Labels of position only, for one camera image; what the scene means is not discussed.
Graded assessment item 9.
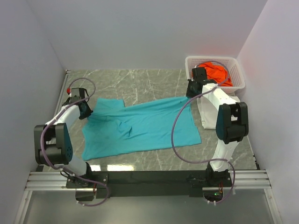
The folded white t shirt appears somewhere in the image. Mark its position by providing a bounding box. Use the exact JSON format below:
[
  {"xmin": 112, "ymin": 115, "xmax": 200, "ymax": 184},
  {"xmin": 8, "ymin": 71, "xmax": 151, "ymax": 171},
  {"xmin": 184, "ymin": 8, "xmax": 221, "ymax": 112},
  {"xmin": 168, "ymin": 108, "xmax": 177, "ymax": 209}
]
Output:
[{"xmin": 197, "ymin": 90, "xmax": 240, "ymax": 129}]

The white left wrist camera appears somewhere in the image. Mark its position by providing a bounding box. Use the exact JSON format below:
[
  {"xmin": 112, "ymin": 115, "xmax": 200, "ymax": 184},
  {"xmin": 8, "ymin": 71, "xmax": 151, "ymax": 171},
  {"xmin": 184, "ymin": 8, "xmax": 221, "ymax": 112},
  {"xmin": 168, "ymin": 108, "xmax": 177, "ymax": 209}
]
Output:
[{"xmin": 66, "ymin": 88, "xmax": 71, "ymax": 97}]

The aluminium rail frame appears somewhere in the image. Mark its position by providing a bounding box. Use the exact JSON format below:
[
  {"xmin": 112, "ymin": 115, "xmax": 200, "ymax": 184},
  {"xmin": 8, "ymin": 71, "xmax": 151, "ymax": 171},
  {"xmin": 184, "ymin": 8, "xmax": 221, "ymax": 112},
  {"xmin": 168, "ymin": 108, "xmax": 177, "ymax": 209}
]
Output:
[{"xmin": 16, "ymin": 69, "xmax": 281, "ymax": 224}]

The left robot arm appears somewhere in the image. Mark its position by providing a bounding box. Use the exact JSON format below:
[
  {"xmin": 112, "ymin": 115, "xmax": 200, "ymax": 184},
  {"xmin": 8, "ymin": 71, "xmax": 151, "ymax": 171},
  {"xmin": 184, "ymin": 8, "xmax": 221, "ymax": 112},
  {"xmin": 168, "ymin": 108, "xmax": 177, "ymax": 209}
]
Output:
[{"xmin": 34, "ymin": 88, "xmax": 93, "ymax": 188}]

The turquoise t shirt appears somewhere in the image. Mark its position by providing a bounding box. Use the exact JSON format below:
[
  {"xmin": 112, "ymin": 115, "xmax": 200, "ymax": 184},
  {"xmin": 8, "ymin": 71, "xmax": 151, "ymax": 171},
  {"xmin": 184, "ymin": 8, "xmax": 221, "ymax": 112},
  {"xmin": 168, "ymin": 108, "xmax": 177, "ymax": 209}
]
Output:
[{"xmin": 82, "ymin": 97, "xmax": 201, "ymax": 161}]

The orange t shirt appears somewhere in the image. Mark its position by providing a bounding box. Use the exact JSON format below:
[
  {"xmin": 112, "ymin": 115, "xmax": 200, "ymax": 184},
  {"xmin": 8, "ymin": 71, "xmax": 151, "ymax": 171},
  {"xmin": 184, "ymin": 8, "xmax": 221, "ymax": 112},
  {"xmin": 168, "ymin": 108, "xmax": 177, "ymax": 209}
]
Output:
[{"xmin": 192, "ymin": 62, "xmax": 233, "ymax": 87}]

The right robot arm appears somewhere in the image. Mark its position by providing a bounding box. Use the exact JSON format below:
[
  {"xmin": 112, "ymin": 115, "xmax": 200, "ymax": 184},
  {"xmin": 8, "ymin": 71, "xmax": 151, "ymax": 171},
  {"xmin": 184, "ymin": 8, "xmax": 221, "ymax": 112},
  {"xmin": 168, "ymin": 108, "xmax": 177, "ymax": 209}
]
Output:
[{"xmin": 186, "ymin": 67, "xmax": 249, "ymax": 186}]

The black base crossbar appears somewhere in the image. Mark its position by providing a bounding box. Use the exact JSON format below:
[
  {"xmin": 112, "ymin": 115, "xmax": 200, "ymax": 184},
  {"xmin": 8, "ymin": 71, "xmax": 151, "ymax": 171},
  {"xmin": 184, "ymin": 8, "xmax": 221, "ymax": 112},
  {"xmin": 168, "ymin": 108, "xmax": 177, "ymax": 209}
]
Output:
[{"xmin": 66, "ymin": 170, "xmax": 233, "ymax": 198}]

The white plastic laundry basket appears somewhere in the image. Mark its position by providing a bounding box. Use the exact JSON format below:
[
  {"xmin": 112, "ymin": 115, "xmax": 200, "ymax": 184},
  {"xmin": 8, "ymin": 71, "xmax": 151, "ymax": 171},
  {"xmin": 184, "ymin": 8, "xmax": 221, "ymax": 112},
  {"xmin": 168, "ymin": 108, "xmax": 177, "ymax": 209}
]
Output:
[{"xmin": 185, "ymin": 56, "xmax": 245, "ymax": 95}]

